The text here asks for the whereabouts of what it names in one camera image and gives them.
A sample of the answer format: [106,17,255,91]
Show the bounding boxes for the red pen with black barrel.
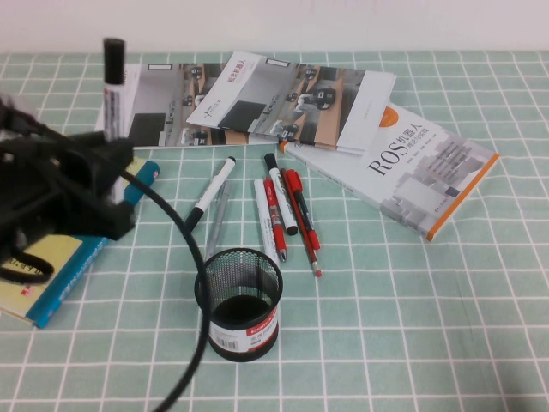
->
[285,168,322,251]

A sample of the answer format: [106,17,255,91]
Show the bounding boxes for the open brochure with office photos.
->
[94,62,255,150]

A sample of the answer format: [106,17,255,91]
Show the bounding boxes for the thick black cable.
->
[121,168,212,412]

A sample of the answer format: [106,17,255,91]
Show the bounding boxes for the black strap loop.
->
[0,251,56,286]

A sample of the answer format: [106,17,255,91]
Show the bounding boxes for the yellow book with blue spine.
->
[0,156,161,330]

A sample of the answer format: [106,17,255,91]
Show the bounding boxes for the red marker pen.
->
[262,176,288,264]

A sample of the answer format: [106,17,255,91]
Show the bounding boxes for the slim white marker black ends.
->
[184,155,238,231]

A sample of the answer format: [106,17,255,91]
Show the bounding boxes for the black mesh pen holder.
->
[194,247,285,364]

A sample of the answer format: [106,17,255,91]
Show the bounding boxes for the grey slim pen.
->
[204,179,233,261]

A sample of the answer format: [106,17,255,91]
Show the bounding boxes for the white marker with printed barrel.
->
[252,178,282,259]

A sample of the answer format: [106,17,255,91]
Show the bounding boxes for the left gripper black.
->
[0,130,138,244]

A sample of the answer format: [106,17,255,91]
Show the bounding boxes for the white marker large black cap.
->
[101,37,129,206]

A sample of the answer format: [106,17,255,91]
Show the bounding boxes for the white marker black cap red label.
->
[263,152,299,237]

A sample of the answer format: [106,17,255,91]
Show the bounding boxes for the brochure with red title text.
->
[185,51,398,156]

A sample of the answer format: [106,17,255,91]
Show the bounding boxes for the red pencil with eraser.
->
[279,167,324,278]

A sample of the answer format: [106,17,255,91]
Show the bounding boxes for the white ROS book orange edge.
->
[281,102,501,243]

